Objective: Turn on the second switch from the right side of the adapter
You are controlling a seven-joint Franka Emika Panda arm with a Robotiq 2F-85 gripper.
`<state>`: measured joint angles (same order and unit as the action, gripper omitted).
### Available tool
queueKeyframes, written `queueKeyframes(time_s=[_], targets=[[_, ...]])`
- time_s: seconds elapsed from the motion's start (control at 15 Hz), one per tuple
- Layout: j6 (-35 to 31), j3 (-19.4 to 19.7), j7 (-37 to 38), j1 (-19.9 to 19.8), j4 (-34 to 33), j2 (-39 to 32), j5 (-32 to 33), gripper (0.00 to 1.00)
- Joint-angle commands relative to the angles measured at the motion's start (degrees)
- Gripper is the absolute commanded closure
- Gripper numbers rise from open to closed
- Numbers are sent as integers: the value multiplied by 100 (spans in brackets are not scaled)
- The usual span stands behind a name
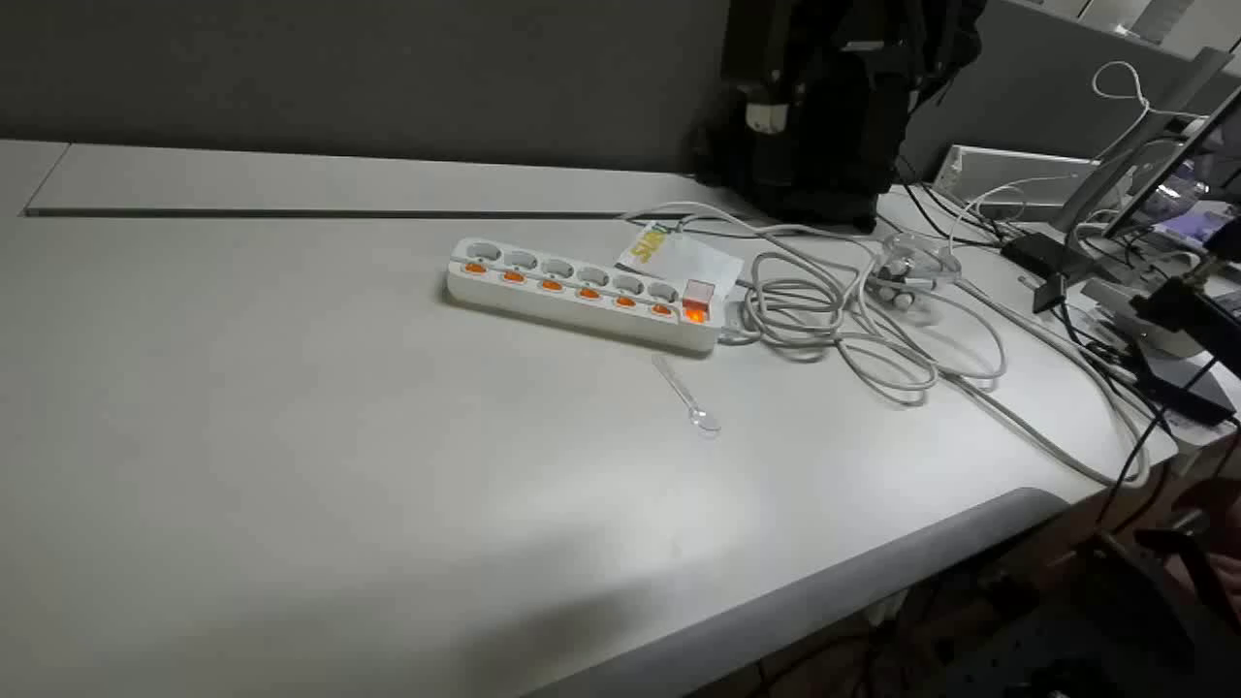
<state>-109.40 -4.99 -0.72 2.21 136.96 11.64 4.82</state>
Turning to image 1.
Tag white label card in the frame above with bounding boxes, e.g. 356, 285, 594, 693
618, 225, 744, 299

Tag white power strip orange switches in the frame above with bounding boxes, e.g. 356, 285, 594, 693
447, 238, 724, 358

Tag black camera stand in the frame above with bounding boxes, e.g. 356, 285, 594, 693
999, 34, 1241, 429

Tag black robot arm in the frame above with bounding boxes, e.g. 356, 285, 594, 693
691, 0, 990, 232

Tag clear plastic wrapper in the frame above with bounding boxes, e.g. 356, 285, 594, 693
863, 232, 963, 310

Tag white box device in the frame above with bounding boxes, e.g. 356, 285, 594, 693
932, 144, 1097, 219

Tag black cable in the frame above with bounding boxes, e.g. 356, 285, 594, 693
898, 177, 1226, 535

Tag grey coiled power cable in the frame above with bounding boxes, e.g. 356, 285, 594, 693
619, 202, 1157, 491

